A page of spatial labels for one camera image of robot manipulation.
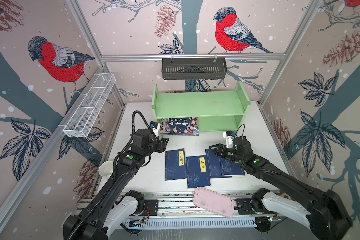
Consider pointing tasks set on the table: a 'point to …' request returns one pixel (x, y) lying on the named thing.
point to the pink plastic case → (213, 201)
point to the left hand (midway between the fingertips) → (163, 138)
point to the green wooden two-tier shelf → (217, 111)
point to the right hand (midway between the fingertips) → (209, 149)
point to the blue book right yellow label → (229, 168)
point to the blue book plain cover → (214, 165)
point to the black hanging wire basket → (193, 68)
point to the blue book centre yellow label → (197, 171)
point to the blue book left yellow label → (175, 164)
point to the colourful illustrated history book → (189, 126)
